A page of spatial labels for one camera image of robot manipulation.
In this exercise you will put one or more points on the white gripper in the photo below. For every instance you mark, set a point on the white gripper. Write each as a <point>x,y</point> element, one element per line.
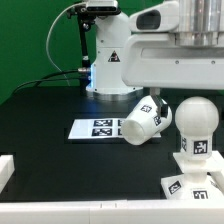
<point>154,60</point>

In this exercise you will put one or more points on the white lamp shade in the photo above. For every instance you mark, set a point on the white lamp shade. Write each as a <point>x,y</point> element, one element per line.
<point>143,123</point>

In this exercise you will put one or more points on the white lamp bulb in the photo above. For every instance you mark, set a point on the white lamp bulb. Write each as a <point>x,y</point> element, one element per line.
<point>196,119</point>

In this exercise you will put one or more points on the white lamp base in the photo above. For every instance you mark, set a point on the white lamp base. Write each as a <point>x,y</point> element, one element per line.
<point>195,181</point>

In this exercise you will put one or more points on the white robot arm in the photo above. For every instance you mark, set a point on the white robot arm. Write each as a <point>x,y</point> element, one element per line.
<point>177,44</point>

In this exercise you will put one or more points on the white marker plate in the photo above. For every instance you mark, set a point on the white marker plate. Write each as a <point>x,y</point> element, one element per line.
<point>96,128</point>

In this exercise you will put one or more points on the white right wall block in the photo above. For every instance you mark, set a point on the white right wall block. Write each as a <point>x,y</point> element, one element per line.
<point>218,175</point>

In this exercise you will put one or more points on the white wall block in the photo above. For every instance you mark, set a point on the white wall block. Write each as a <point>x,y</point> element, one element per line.
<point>218,175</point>
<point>6,169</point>

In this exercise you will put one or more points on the white front wall bar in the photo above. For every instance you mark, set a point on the white front wall bar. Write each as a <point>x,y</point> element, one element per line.
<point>114,212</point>

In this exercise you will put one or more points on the black camera stand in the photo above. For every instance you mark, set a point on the black camera stand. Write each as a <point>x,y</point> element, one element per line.
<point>86,12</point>

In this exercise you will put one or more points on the white left wall block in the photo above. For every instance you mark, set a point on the white left wall block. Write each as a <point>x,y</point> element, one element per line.
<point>6,169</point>

